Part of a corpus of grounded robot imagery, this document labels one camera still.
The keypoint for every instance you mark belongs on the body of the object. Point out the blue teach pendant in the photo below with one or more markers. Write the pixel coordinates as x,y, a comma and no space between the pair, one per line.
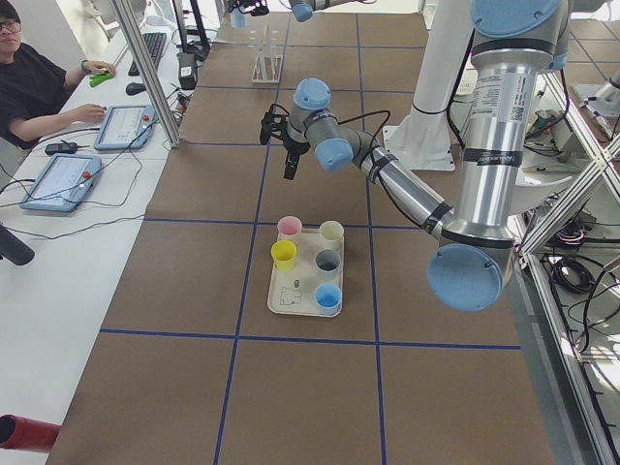
125,127
63,184

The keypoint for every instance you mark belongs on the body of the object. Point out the black handheld remote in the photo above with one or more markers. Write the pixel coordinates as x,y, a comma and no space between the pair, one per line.
61,148

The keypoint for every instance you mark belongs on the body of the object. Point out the grey cup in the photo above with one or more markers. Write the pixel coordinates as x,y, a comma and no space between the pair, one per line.
328,264

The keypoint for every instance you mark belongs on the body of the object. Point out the near blue teach pendant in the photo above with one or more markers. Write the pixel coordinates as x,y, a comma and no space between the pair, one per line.
63,184

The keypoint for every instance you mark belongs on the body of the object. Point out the black power adapter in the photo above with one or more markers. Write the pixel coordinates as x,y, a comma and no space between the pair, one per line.
187,70

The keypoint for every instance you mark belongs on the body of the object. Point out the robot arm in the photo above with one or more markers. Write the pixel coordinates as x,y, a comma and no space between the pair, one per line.
301,9
513,43

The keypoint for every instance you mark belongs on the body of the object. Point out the person in black shirt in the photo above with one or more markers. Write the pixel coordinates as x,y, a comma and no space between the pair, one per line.
34,90

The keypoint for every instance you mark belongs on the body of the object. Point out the yellow cup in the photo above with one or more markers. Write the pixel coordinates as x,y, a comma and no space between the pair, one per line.
283,253

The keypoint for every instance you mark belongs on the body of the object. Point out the cream plastic tray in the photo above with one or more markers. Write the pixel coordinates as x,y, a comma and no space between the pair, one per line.
292,292

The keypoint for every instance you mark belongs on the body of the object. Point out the red cylinder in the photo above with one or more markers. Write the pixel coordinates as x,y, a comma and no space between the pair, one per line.
26,434

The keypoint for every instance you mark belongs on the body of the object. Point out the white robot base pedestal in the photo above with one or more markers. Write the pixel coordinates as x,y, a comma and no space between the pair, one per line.
422,140

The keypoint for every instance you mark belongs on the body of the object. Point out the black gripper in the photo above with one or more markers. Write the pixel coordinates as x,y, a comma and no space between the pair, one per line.
247,6
294,145

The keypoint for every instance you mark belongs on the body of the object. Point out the aluminium frame post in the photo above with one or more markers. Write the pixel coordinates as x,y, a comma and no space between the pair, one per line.
125,16

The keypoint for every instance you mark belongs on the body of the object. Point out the green handled tool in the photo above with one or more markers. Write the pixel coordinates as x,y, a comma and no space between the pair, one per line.
96,80

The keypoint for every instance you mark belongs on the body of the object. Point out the black keyboard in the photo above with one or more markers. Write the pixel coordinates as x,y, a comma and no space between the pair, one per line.
155,43

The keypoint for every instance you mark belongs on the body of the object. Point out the pink cup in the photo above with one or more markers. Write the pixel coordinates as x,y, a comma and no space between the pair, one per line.
289,228

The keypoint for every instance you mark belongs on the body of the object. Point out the light blue cup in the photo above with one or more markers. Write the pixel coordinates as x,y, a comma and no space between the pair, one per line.
238,19

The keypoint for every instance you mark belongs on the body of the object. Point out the black computer mouse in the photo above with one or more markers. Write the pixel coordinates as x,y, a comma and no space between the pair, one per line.
134,88

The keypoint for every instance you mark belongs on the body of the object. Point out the white wire cup rack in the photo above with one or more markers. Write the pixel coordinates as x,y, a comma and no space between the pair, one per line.
268,61

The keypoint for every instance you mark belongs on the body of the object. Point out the far blue teach pendant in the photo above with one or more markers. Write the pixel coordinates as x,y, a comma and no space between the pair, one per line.
125,127

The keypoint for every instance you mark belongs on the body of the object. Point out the pale green cup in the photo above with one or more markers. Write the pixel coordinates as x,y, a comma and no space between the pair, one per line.
331,234

